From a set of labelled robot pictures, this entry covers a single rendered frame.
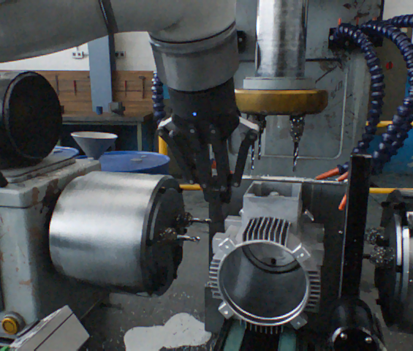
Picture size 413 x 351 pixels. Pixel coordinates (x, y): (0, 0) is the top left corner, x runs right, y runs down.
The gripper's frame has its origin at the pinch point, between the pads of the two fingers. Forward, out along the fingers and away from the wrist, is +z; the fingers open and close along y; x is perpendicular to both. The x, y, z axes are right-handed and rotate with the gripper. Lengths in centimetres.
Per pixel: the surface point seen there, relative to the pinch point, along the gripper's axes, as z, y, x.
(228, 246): 13.6, 0.2, -1.9
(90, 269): 18.7, 25.9, 2.8
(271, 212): 14.0, -6.2, -10.6
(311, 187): 19.1, -13.0, -22.7
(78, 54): 204, 311, -436
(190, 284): 55, 18, -18
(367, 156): -2.7, -20.2, -7.9
